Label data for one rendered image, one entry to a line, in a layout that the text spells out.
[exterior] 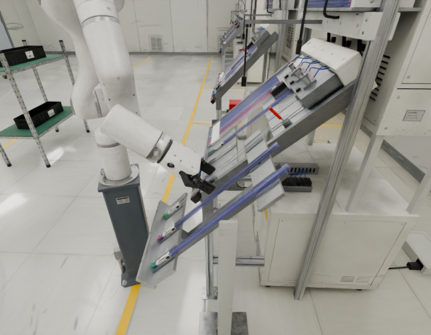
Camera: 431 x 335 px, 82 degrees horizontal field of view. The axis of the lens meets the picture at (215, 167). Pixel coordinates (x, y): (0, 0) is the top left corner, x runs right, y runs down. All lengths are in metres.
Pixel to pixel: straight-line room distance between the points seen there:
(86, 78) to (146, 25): 9.06
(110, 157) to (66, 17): 0.55
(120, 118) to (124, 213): 0.77
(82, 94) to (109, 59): 0.41
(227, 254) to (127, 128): 0.53
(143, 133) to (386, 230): 1.17
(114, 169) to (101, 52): 0.65
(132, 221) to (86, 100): 0.64
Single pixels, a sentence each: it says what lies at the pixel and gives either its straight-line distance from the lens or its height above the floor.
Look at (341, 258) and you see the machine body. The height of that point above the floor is 0.32.
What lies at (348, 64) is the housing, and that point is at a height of 1.24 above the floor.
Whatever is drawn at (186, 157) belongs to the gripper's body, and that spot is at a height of 1.05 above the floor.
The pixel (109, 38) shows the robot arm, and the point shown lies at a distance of 0.69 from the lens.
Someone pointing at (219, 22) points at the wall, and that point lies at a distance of 9.66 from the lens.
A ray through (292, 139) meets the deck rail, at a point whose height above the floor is 0.98.
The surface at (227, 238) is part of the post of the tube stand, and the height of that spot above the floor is 0.75.
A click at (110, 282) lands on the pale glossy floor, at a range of 1.76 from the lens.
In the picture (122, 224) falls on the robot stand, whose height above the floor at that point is 0.45.
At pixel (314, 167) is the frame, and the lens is 1.45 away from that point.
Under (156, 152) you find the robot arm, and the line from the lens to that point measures 0.64.
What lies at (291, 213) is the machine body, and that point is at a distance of 1.18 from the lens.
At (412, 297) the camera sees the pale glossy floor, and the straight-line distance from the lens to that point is 1.95.
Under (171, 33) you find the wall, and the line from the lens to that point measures 9.86.
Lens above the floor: 1.39
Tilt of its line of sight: 32 degrees down
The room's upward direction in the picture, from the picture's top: straight up
